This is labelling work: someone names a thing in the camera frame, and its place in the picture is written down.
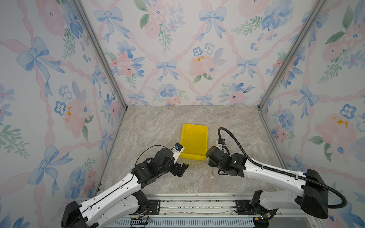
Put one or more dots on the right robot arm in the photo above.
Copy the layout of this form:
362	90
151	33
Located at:
296	194

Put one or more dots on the right corner aluminium post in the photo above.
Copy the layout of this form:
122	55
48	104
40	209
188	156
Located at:
303	33

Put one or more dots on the yellow plastic bin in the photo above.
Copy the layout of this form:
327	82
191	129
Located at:
194	139

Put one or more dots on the corner aluminium post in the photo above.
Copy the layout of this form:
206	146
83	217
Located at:
303	33
80	11

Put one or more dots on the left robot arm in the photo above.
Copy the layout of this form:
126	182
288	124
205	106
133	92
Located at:
125	197

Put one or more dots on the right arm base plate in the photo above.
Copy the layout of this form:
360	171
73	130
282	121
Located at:
245	205

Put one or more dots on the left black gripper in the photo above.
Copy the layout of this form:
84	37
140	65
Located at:
180	172

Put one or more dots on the left corner aluminium post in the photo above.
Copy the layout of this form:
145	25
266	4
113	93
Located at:
80	11

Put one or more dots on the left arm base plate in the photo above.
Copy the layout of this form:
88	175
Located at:
152	207

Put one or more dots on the ventilation grille strip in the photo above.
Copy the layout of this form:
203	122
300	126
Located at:
183	222

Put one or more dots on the aluminium mounting rail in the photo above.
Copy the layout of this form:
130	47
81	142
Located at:
199	205

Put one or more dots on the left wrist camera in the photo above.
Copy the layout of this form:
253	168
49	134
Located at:
177	150

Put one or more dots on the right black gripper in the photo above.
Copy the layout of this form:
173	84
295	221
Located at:
210	164

